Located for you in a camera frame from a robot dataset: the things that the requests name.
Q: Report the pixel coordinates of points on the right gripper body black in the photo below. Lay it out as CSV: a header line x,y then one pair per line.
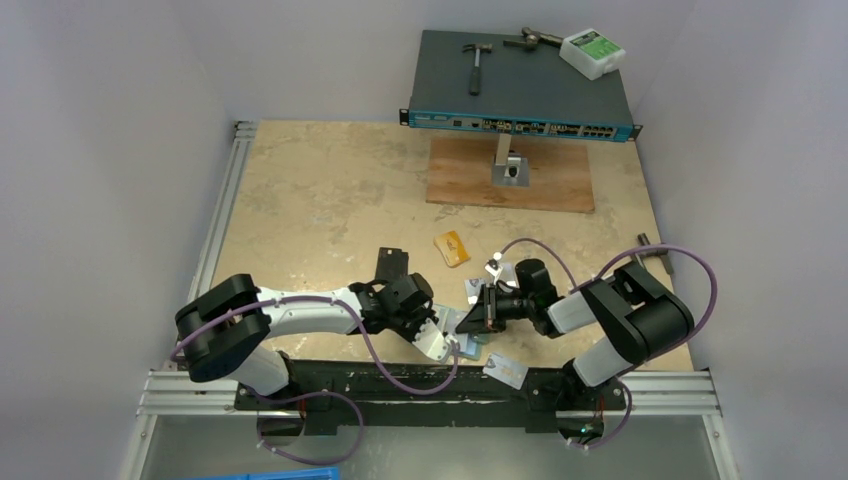
x,y
491,308

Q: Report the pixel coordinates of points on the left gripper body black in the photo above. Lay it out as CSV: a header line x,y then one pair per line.
x,y
408,325

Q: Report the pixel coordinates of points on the silver card face up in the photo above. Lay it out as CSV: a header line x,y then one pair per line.
x,y
470,345

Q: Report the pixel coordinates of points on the silver card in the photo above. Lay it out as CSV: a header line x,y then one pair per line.
x,y
505,370

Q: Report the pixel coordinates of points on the black credit card stack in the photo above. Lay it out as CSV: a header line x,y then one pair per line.
x,y
392,264

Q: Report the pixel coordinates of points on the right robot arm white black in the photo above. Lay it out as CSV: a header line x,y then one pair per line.
x,y
638,315

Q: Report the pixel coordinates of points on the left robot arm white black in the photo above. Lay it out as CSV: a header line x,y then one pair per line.
x,y
221,332

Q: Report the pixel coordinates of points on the gold credit card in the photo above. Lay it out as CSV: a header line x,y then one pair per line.
x,y
451,248

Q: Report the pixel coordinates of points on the plywood board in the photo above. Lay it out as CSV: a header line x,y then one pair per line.
x,y
551,176

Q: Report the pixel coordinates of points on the blue plastic bin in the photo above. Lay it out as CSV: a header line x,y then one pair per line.
x,y
324,473

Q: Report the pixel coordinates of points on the small claw hammer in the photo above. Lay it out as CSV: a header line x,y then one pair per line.
x,y
475,78

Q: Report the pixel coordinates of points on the white green box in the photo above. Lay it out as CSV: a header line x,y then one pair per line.
x,y
592,54

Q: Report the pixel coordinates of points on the dark hammer tool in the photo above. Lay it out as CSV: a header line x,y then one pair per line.
x,y
531,39

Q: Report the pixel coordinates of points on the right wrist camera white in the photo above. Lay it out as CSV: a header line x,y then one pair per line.
x,y
500,270

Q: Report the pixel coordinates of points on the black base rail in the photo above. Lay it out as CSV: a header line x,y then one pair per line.
x,y
325,395

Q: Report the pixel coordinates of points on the metal post stand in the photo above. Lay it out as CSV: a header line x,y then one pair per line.
x,y
509,164

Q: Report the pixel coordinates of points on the network switch dark blue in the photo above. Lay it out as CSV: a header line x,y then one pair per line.
x,y
523,93

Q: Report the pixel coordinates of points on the aluminium frame rail left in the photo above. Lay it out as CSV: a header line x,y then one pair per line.
x,y
243,140

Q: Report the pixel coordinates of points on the aluminium frame rail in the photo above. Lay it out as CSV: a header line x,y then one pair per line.
x,y
243,140
654,393

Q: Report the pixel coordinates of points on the aluminium frame rail front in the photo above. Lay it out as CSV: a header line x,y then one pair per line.
x,y
654,393

